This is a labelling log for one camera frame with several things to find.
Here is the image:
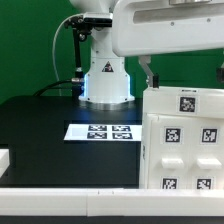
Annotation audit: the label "black base cables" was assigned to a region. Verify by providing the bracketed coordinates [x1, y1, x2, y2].
[32, 79, 83, 97]

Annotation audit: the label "white door panel with knob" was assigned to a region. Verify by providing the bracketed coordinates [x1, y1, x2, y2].
[190, 119, 224, 190]

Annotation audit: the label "white left rail piece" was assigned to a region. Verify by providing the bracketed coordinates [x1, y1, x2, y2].
[0, 149, 10, 178]

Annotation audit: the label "black camera on stand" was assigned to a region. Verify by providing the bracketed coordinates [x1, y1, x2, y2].
[64, 12, 113, 96]

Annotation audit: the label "white front rail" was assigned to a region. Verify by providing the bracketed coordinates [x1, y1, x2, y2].
[0, 188, 224, 217]

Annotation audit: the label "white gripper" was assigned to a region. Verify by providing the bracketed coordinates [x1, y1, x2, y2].
[112, 0, 224, 88]

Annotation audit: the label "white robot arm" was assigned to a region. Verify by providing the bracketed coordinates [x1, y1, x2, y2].
[69, 0, 224, 108]

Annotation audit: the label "white door panel with tags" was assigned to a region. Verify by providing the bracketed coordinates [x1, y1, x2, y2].
[148, 116, 190, 190]

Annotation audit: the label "white cabinet body box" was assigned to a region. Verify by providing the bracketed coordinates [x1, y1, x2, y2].
[139, 114, 214, 190]

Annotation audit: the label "white cabinet top block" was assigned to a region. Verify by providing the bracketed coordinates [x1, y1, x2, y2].
[143, 86, 224, 119]

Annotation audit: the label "grey camera cable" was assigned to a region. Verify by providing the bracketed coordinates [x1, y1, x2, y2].
[51, 13, 84, 97]

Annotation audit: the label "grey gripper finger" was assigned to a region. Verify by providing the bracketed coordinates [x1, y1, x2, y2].
[216, 59, 224, 84]

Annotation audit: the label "white marker sheet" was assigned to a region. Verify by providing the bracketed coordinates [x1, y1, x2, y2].
[64, 124, 142, 141]

